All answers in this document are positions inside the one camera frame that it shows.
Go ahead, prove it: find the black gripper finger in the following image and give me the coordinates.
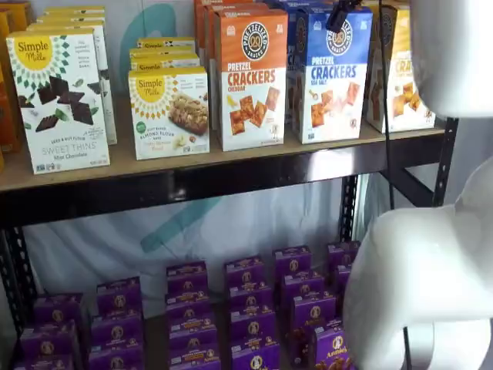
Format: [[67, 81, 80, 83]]
[[325, 0, 364, 35]]

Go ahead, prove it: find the blue white pretzel crackers box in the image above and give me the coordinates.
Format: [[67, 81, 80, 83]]
[[287, 6, 306, 134], [294, 6, 374, 144]]

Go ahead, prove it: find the yellow white pretzel crackers box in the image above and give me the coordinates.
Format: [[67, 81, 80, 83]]
[[364, 3, 437, 135]]

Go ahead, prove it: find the orange white pretzel crackers box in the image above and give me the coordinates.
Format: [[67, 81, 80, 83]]
[[203, 2, 271, 130], [194, 0, 267, 61], [214, 9, 289, 152]]

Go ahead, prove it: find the Simple Mills almond bars box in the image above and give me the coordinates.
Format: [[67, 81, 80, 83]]
[[129, 48, 201, 72], [136, 37, 196, 53], [128, 66, 212, 161]]

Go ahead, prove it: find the purple Annie's snack box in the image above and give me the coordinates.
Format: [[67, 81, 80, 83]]
[[289, 295, 337, 328], [11, 353, 76, 370], [169, 346, 223, 370], [166, 261, 209, 296], [228, 284, 270, 311], [88, 345, 146, 370], [224, 255, 266, 288], [273, 247, 313, 275], [280, 272, 327, 300], [33, 294, 84, 325], [168, 315, 219, 350], [327, 240, 361, 267], [334, 264, 354, 294], [230, 307, 277, 342], [96, 276, 144, 315], [165, 291, 211, 321], [91, 314, 144, 348], [288, 325, 357, 370], [230, 341, 281, 370], [19, 321, 78, 358]]

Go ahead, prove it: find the tan wooden shelf board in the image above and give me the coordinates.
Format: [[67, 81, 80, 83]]
[[0, 96, 447, 193]]

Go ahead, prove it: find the Simple Mills sweet thins box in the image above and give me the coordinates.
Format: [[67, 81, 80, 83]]
[[25, 22, 115, 163], [36, 15, 116, 155], [5, 27, 112, 175]]

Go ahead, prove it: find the plain orange snack box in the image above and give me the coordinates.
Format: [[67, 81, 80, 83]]
[[0, 0, 32, 34], [0, 11, 23, 153]]

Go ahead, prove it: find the brown wooden shelf board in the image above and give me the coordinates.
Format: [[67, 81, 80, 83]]
[[76, 269, 293, 370]]

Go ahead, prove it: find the white backdrop sheet teal print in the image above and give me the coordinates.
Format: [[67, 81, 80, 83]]
[[22, 0, 371, 301]]

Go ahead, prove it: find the thin black cable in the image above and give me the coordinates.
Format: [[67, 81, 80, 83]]
[[377, 0, 397, 212]]

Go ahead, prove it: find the black metal shelf frame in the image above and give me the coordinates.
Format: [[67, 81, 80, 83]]
[[0, 115, 460, 370]]

